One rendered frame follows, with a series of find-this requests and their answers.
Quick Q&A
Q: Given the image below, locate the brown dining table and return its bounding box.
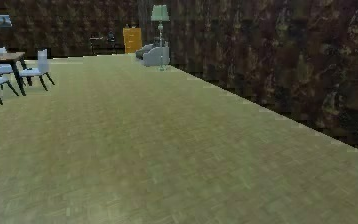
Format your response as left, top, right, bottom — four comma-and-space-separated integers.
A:
0, 51, 29, 97

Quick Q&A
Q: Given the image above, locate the grey sofa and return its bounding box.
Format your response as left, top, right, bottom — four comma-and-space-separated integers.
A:
135, 41, 171, 68

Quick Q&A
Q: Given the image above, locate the framed wall picture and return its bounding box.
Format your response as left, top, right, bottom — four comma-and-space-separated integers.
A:
0, 14, 14, 28

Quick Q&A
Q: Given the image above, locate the yellow chest of drawers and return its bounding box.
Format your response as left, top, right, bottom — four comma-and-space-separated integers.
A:
122, 27, 143, 55

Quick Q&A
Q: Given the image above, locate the dark low side table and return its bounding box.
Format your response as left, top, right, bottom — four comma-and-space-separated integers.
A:
89, 31, 125, 56

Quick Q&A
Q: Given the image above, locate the green shade floor lamp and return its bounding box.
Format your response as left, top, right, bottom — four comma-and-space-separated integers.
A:
150, 4, 171, 72

